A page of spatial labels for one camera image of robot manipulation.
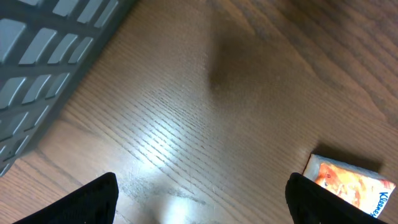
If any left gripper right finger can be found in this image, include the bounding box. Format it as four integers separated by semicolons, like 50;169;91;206
285;172;386;224

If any grey plastic basket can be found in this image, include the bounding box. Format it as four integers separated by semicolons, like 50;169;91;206
1;0;134;174

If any orange tissue pack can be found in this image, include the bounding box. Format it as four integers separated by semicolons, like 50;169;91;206
303;154;396;218

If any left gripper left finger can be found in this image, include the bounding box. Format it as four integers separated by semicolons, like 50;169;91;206
15;172;119;224

